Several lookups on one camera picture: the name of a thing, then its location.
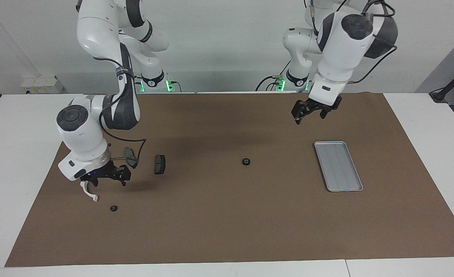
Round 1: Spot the white semicircular plastic bracket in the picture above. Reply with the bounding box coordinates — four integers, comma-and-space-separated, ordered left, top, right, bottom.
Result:
80, 181, 99, 202

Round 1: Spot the white wall socket box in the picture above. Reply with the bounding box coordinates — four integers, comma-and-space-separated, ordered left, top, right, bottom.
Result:
21, 76, 64, 94

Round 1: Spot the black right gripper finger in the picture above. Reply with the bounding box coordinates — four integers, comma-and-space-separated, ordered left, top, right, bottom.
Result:
115, 165, 131, 187
80, 173, 100, 188

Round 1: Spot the short rectangular grey brake pad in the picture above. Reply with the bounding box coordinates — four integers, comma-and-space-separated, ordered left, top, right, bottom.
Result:
154, 154, 166, 175

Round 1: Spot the black base cable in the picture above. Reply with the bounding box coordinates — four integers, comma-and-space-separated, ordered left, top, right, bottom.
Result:
255, 60, 293, 92

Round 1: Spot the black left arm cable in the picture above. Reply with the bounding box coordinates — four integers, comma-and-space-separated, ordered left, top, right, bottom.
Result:
304, 0, 399, 84

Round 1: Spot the silver metal tray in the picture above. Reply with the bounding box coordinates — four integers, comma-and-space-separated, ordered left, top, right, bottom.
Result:
314, 141, 364, 192

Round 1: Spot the brown table mat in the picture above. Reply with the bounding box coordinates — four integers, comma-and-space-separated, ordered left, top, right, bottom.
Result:
5, 92, 454, 267

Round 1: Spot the long curved grey brake pad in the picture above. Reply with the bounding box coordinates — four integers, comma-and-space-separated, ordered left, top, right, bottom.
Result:
124, 147, 138, 169

